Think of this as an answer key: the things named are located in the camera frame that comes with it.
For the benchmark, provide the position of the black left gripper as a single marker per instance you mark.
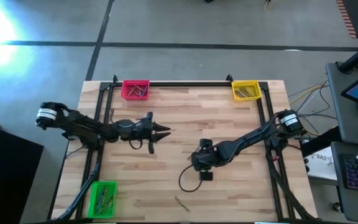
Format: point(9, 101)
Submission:
point(124, 130)

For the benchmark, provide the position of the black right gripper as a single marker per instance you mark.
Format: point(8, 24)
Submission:
point(206, 143)

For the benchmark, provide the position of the dark blue crayon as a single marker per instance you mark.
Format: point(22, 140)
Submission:
point(144, 92)

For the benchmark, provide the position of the pale grey crayon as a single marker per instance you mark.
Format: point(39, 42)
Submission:
point(140, 89)

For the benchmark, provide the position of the red plastic basket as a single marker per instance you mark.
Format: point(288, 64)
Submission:
point(125, 84)

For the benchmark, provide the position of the dark brown crayon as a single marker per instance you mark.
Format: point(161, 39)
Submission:
point(240, 94)

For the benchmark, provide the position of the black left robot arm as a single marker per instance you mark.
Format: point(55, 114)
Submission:
point(82, 127)

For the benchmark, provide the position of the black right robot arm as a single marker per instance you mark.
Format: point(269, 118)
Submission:
point(250, 138)

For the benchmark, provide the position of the yellow plastic basket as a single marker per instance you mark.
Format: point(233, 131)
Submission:
point(256, 85)

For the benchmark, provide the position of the green plastic basket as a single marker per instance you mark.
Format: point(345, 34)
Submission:
point(92, 214)

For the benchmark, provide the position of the white paper sheet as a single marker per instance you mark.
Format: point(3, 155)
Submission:
point(322, 165)

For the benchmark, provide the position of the grey desk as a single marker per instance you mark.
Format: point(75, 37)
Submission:
point(353, 137)
point(340, 199)

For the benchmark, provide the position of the black caster wheel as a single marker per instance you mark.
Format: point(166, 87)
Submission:
point(337, 208)

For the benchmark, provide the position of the black cabinet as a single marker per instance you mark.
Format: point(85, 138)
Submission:
point(8, 174)

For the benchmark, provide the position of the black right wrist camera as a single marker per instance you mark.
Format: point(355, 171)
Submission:
point(202, 160)

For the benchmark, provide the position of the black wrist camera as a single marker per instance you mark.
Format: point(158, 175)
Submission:
point(202, 160)
point(141, 128)

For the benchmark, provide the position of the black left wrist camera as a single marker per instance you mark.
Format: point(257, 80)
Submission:
point(141, 128)

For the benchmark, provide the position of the black aluminium rig frame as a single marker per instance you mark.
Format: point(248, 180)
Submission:
point(185, 84)

